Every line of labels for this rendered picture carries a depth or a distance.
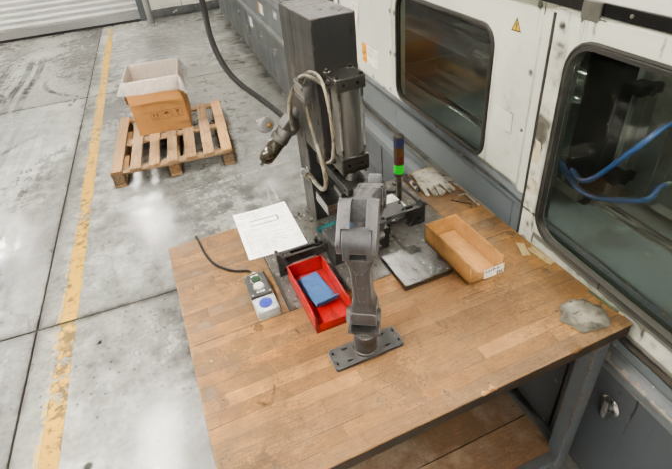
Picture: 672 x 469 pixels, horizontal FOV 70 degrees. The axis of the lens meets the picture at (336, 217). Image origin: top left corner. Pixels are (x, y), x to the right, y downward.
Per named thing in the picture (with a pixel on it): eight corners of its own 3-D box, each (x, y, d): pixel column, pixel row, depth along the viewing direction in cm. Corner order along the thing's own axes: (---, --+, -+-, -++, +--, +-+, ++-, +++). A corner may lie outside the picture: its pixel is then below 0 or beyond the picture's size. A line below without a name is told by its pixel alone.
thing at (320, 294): (319, 310, 141) (318, 303, 139) (296, 281, 152) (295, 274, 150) (339, 300, 143) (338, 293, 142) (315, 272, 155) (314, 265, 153)
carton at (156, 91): (137, 113, 487) (120, 64, 458) (197, 102, 497) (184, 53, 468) (132, 140, 433) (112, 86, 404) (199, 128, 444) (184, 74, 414)
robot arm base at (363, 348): (324, 333, 124) (334, 353, 119) (392, 307, 129) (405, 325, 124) (327, 353, 129) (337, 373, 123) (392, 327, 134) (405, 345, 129)
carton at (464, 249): (468, 287, 145) (470, 267, 141) (424, 241, 165) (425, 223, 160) (503, 273, 149) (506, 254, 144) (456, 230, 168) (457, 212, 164)
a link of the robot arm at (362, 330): (347, 302, 125) (344, 318, 120) (381, 304, 123) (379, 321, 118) (349, 318, 128) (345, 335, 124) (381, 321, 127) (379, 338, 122)
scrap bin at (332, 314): (317, 334, 134) (314, 319, 131) (288, 280, 153) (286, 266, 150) (355, 319, 138) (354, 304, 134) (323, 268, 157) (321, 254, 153)
